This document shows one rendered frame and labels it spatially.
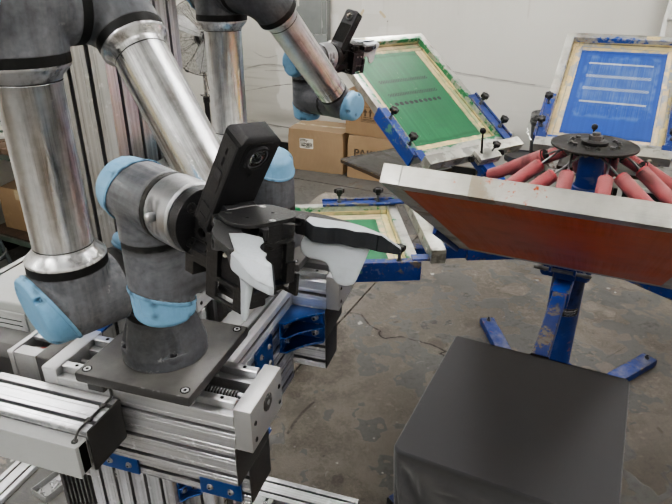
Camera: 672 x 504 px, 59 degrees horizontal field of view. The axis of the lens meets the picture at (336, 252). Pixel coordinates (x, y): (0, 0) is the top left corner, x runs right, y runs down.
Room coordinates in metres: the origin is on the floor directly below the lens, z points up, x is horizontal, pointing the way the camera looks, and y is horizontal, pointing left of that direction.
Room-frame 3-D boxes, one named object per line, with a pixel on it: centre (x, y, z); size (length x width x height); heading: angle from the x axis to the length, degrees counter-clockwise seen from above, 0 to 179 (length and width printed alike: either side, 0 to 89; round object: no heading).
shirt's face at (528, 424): (1.09, -0.43, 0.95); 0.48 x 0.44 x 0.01; 154
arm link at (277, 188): (1.38, 0.16, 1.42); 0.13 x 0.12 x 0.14; 48
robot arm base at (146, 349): (0.90, 0.31, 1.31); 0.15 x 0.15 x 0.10
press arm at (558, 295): (1.54, -0.65, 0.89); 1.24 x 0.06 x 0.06; 154
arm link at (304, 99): (1.65, 0.07, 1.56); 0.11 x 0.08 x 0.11; 48
